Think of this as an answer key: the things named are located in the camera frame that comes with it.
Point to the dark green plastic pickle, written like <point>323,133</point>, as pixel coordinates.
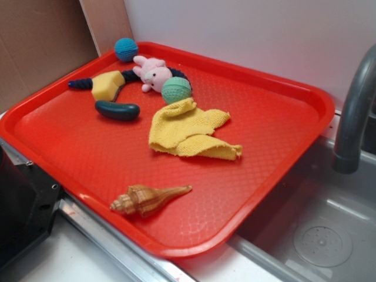
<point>118,111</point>

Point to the grey toy faucet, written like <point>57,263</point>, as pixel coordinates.
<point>356,129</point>

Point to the blue rubber ball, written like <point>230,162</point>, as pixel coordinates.
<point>126,49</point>

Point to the red plastic tray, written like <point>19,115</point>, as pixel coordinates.
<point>96,159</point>

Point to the brown cardboard panel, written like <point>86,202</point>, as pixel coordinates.
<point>42,41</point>

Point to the yellow sponge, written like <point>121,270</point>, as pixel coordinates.
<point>107,85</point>

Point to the brown striped seashell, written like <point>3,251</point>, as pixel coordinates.
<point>146,201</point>

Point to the dark blue rope toy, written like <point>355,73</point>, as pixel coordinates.
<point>128,75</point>

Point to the green rubber ball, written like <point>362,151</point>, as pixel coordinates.
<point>176,89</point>

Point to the pink plush bunny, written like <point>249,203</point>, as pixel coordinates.
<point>152,72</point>

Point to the grey plastic sink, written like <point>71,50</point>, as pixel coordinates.
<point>316,225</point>

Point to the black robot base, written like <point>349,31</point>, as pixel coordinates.
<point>29,201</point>

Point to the yellow cloth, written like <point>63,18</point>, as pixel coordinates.
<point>182,129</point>

